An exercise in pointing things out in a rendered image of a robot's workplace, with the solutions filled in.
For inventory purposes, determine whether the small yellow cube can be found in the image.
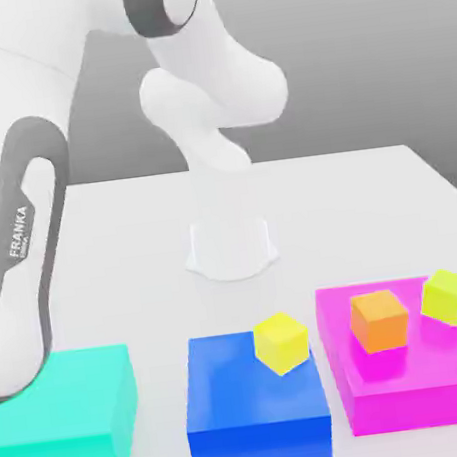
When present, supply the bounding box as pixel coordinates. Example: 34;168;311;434
250;309;315;380

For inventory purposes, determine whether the small orange cube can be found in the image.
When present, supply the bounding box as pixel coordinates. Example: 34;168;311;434
345;286;415;357

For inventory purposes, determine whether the small yellow-green cube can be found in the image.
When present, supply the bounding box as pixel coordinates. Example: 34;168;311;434
415;267;457;332

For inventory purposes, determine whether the large blue box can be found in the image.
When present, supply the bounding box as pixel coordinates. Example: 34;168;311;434
175;322;337;457

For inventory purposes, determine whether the large turquoise box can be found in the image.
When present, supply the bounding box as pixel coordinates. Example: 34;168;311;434
0;341;146;457

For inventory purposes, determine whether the large magenta box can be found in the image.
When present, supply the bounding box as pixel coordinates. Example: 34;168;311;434
313;271;457;440

